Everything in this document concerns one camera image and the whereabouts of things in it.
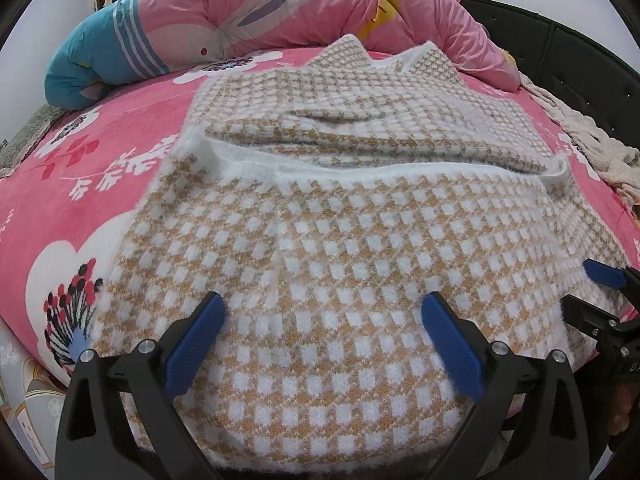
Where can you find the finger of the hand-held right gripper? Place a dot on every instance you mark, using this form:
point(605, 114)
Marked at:
point(590, 317)
point(602, 274)

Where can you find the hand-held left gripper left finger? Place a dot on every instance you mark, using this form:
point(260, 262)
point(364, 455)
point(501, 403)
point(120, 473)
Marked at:
point(195, 345)

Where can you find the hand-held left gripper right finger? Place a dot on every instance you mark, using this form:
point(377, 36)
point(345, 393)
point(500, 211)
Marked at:
point(452, 350)

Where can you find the beige white checked sweater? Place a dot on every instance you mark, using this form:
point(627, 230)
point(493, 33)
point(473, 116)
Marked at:
point(350, 260)

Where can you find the person's right hand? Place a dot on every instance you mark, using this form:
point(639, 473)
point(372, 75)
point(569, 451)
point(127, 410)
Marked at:
point(624, 410)

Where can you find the cream knitted blanket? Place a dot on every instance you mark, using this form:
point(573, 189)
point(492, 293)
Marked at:
point(600, 145)

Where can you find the grey picture-print bed sheet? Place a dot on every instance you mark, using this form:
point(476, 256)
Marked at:
point(25, 390)

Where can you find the pink floral bed blanket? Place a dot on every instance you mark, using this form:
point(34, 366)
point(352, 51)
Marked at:
point(90, 160)

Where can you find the black bed headboard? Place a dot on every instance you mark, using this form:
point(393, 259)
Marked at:
point(575, 60)

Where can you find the grey-green patterned mat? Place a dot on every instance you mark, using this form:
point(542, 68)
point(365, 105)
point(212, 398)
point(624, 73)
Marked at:
point(30, 140)

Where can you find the pink printed quilt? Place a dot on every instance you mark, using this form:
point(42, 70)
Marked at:
point(250, 10)

